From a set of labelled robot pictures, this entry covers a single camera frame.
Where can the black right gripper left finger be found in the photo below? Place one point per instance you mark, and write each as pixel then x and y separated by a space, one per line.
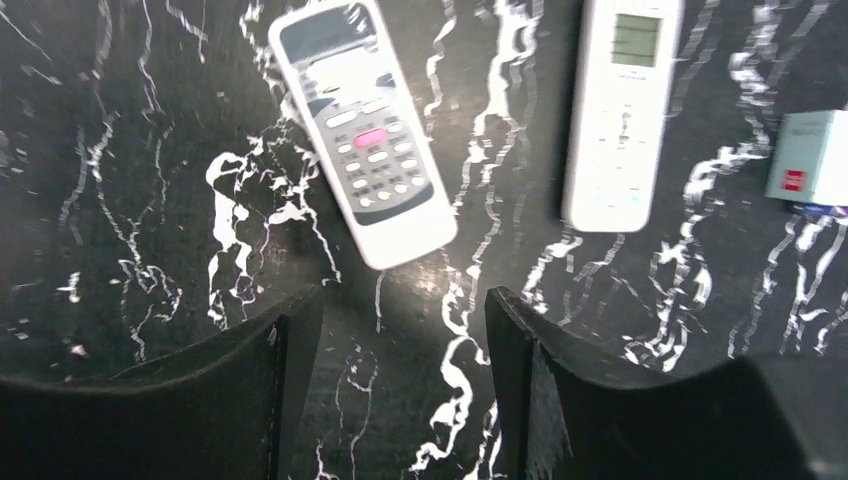
pixel 227 407

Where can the white battery box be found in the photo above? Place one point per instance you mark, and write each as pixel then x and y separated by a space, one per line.
pixel 809 163

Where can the white remote control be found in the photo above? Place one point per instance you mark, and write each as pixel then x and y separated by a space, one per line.
pixel 623 81

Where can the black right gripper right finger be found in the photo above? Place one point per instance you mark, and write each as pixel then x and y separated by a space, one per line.
pixel 569 410

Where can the small grey remote control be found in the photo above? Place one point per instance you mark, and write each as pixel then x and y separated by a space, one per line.
pixel 341 68

